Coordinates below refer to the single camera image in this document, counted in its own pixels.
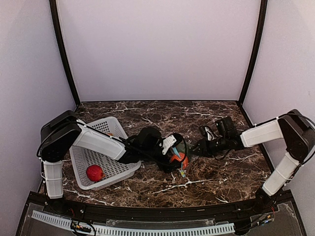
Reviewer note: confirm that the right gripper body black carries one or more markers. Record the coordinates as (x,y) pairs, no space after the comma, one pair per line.
(210,149)

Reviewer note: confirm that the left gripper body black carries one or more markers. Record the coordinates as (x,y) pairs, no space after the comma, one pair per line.
(162,164)

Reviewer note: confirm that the clear zip top bag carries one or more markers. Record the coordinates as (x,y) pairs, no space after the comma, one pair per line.
(184,148)

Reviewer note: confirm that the red fake apple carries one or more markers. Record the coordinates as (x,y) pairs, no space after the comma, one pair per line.
(95,173)

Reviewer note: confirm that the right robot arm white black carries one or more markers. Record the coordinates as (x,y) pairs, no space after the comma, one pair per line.
(295,130)

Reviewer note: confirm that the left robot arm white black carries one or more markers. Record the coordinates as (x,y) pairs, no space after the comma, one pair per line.
(101,153)

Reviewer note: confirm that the white perforated plastic basket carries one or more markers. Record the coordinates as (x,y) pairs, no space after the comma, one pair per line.
(114,171)

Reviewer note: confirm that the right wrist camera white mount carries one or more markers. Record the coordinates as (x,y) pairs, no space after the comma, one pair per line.
(207,133)

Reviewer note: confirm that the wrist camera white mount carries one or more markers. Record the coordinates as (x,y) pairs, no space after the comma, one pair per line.
(170,141)
(207,133)

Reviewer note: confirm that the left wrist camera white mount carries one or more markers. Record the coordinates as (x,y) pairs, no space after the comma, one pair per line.
(170,141)

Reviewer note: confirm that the white slotted cable duct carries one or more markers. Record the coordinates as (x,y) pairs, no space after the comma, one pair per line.
(136,228)

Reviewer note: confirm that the black front rail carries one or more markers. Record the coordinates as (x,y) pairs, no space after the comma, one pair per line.
(233,212)

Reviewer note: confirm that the right black frame post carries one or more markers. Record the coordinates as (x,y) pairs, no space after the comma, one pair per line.
(255,50)

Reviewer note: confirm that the black frame post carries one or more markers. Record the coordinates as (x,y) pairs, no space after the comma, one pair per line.
(62,51)
(255,50)

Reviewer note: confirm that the left black frame post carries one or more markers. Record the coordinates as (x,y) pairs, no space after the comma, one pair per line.
(62,51)

